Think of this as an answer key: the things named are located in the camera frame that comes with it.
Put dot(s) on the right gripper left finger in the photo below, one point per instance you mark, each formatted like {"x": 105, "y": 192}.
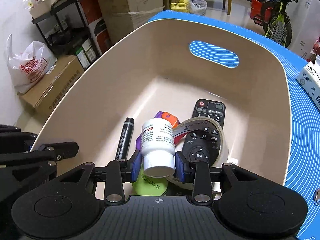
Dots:
{"x": 118, "y": 173}

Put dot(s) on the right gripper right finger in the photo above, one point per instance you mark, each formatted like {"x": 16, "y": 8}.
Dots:
{"x": 197, "y": 173}

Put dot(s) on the black marker pen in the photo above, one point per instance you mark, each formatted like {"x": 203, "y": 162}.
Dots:
{"x": 125, "y": 139}

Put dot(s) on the green round tin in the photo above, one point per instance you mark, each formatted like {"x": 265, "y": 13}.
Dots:
{"x": 147, "y": 186}

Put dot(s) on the black remote control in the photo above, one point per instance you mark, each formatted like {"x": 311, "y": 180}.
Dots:
{"x": 204, "y": 143}

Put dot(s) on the white pill bottle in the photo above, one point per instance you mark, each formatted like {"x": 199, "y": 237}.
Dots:
{"x": 159, "y": 165}

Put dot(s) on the grey tape roll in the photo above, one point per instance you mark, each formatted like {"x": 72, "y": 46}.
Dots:
{"x": 180, "y": 132}

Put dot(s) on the orange purple folding toy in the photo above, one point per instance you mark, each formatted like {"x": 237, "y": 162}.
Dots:
{"x": 156, "y": 135}

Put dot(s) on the white usb charger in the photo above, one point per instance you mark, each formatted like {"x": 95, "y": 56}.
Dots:
{"x": 232, "y": 160}

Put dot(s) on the floor cardboard box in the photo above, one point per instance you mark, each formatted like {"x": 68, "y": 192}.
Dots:
{"x": 50, "y": 90}

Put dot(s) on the white red plastic bag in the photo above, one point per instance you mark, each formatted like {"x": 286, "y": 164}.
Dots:
{"x": 28, "y": 68}

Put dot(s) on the beige plastic storage bin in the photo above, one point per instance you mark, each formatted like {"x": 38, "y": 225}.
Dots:
{"x": 167, "y": 65}

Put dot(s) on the blue silicone baking mat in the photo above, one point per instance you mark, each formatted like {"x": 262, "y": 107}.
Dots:
{"x": 303, "y": 170}

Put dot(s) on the white tissue box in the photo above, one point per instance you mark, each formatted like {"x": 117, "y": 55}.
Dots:
{"x": 309, "y": 79}

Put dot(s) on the black metal shelf rack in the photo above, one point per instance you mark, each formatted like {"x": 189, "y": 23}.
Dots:
{"x": 73, "y": 27}

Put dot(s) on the small box on rack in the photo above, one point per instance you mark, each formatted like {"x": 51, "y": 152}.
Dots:
{"x": 42, "y": 8}

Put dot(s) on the green black bicycle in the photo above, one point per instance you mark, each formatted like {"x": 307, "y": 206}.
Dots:
{"x": 271, "y": 15}

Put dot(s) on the large stacked cardboard box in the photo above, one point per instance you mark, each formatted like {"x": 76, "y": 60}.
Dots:
{"x": 124, "y": 16}

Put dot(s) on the yellow oil jug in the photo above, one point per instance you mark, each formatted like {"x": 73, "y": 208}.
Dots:
{"x": 181, "y": 6}

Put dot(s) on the white refrigerator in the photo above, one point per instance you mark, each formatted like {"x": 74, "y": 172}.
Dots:
{"x": 304, "y": 17}

